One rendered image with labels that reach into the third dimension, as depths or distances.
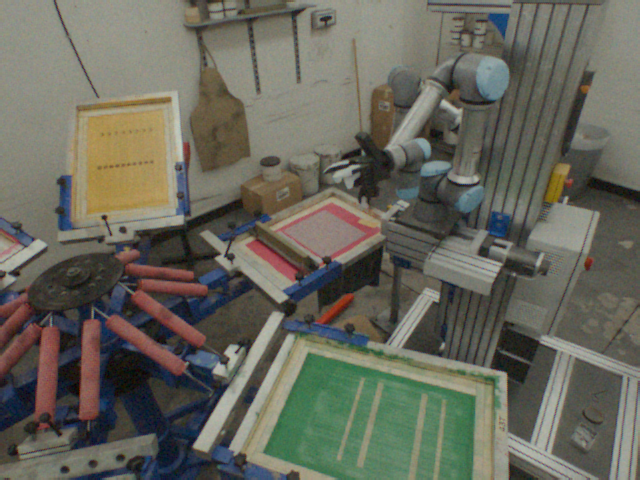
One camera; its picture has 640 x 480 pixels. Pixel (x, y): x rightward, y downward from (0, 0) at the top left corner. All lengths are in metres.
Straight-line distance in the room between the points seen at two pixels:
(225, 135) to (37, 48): 1.48
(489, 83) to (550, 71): 0.27
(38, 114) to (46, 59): 0.36
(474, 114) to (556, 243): 0.64
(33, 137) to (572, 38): 3.18
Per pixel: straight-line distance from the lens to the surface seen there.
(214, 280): 1.88
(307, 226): 2.27
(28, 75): 3.48
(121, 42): 3.59
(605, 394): 2.78
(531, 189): 1.79
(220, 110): 3.92
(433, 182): 1.67
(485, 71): 1.43
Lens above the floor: 2.22
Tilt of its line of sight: 36 degrees down
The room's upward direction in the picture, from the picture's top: 3 degrees counter-clockwise
